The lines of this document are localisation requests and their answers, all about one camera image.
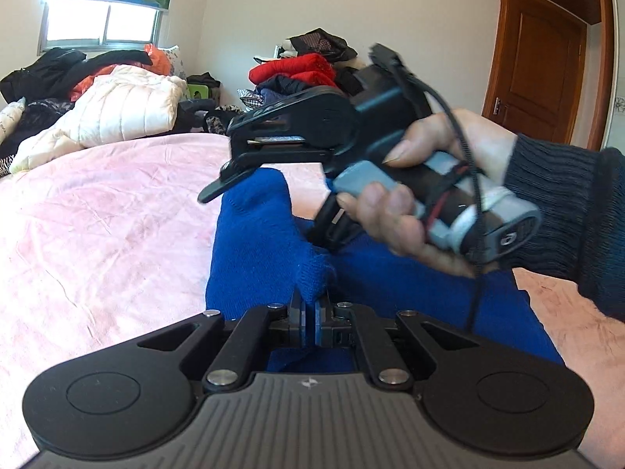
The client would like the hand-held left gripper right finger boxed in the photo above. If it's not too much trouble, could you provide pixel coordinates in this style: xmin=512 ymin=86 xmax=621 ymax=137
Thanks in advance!
xmin=315 ymin=298 xmax=482 ymax=392

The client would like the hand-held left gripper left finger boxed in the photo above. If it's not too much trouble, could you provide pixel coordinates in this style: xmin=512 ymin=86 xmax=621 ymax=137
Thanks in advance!
xmin=138 ymin=298 xmax=309 ymax=394

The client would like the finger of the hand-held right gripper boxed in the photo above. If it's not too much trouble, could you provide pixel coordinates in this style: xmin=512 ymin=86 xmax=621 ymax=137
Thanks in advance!
xmin=197 ymin=89 xmax=334 ymax=204

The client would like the blue knit sweater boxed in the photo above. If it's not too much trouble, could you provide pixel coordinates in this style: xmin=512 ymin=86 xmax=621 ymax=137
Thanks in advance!
xmin=205 ymin=167 xmax=566 ymax=373

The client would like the person's right forearm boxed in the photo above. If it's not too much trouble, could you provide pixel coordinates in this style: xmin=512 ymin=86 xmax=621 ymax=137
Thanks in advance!
xmin=488 ymin=134 xmax=625 ymax=324

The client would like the pile of black clothes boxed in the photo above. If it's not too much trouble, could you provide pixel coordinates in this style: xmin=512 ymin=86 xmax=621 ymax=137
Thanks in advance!
xmin=0 ymin=47 xmax=155 ymax=104

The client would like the person's right hand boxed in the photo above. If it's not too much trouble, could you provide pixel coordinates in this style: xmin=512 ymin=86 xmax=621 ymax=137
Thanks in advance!
xmin=337 ymin=108 xmax=518 ymax=278

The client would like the dark navy garment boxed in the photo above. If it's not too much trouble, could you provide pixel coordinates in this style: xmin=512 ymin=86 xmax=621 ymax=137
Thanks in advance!
xmin=238 ymin=74 xmax=316 ymax=111

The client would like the black mesh garment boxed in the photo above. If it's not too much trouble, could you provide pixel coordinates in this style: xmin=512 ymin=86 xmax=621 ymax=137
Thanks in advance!
xmin=286 ymin=28 xmax=361 ymax=63

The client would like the green stool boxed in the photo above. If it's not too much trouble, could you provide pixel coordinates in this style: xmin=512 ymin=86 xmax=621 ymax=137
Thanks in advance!
xmin=188 ymin=83 xmax=221 ymax=102

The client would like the flower-print white pillow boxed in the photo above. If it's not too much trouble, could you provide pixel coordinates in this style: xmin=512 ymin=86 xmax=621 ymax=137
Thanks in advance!
xmin=155 ymin=45 xmax=189 ymax=80

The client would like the orange garment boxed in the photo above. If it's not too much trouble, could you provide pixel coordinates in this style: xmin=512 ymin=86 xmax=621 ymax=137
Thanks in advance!
xmin=68 ymin=43 xmax=173 ymax=102

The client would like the white puffer jacket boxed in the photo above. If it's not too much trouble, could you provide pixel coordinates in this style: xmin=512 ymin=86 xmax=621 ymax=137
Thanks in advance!
xmin=9 ymin=65 xmax=189 ymax=175

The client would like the pink blanket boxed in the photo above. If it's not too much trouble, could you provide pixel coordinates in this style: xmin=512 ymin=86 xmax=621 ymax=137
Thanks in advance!
xmin=0 ymin=132 xmax=602 ymax=465

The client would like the window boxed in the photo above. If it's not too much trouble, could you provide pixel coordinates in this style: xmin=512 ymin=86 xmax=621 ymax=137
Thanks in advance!
xmin=38 ymin=1 xmax=165 ymax=55

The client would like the wooden door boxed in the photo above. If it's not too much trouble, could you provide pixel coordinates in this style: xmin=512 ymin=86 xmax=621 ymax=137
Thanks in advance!
xmin=481 ymin=0 xmax=588 ymax=146

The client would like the animal-print cloth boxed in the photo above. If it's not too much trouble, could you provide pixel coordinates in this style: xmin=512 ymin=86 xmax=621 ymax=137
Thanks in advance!
xmin=0 ymin=98 xmax=75 ymax=177

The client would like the black cable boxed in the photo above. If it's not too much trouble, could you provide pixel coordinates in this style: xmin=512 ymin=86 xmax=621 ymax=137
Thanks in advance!
xmin=370 ymin=43 xmax=490 ymax=339

